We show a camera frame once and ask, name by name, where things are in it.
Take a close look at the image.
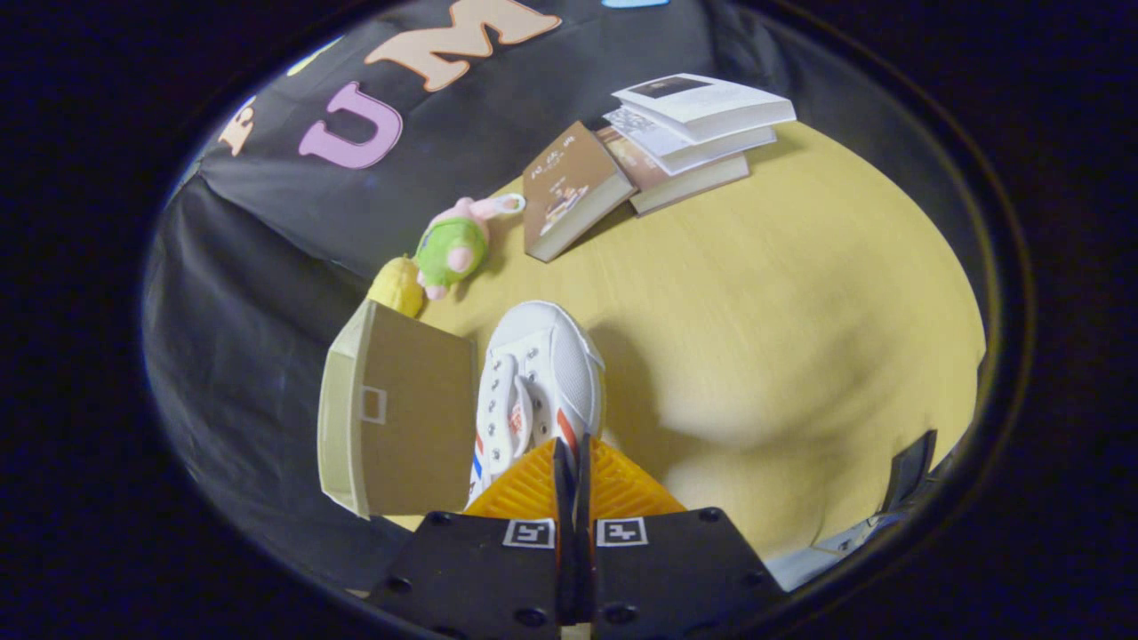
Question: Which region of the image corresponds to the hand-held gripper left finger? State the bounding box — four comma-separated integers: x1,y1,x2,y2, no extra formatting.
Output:
365,437,579,640

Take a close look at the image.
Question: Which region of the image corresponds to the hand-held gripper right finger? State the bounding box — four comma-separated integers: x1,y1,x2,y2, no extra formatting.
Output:
573,434,788,640

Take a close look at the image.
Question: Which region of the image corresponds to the tan storage box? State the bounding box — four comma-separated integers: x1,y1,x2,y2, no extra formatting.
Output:
317,299,479,520

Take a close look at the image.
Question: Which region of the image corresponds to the white sneaker shoe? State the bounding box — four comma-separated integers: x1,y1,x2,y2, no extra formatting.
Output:
467,300,607,510

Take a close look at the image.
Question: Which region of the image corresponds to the dark chair part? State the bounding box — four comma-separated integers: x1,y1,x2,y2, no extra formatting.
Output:
876,429,940,518

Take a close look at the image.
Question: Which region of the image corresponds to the yellow plush toy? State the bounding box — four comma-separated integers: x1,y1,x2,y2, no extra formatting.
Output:
367,255,426,319

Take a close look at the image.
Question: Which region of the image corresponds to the green and pink plush toy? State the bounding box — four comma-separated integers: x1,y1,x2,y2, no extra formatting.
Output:
414,193,527,301

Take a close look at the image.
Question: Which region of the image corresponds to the black backdrop cloth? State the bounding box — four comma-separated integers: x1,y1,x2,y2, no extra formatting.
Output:
142,0,890,592

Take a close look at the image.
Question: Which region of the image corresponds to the tan picture cover book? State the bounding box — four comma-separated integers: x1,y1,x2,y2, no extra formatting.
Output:
594,125,751,218

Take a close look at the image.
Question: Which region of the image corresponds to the brown cover book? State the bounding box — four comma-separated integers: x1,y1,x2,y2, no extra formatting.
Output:
521,121,637,264

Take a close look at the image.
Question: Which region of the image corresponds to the patterned white cover book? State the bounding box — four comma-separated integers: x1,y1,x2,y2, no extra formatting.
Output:
603,107,777,177

